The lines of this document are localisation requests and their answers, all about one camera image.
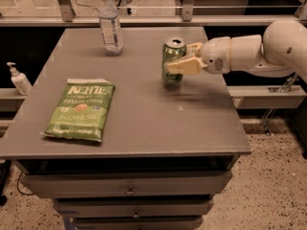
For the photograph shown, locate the clear plastic water bottle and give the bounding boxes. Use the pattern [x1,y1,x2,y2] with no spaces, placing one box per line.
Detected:
[98,0,123,56]

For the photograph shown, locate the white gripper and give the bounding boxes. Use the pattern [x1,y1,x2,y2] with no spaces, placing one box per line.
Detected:
[166,36,231,75]

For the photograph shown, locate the top grey drawer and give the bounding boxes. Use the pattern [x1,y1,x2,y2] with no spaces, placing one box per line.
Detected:
[21,171,232,198]

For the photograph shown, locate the black floor cable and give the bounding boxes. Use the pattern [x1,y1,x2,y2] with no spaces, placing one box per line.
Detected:
[16,172,35,197]

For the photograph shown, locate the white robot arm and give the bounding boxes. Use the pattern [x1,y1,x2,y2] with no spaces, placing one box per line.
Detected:
[166,21,307,82]

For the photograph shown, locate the green soda can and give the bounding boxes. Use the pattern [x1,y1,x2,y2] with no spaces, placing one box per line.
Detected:
[162,37,186,83]

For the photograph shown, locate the grey drawer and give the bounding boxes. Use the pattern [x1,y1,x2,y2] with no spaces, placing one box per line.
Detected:
[21,171,232,198]
[75,217,202,230]
[54,198,213,218]

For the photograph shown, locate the grey drawer cabinet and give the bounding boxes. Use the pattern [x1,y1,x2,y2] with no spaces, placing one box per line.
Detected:
[0,26,252,230]

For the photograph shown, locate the middle grey drawer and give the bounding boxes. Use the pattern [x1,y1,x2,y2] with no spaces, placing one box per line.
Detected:
[54,198,213,218]

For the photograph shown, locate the green jalapeno chip bag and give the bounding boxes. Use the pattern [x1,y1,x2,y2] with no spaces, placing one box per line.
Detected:
[44,79,115,142]

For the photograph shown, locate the white pump sanitizer bottle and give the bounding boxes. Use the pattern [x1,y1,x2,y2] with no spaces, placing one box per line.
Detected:
[7,62,32,96]

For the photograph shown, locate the bottom grey drawer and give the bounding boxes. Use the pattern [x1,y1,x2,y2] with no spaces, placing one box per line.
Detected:
[75,217,202,230]

